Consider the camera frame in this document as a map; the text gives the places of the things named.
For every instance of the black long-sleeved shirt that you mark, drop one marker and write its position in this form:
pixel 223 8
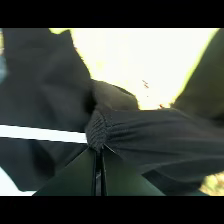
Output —
pixel 160 140

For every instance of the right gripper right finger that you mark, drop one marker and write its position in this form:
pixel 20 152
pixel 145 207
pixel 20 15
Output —
pixel 126 180

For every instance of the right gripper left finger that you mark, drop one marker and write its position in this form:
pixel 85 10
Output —
pixel 73 176

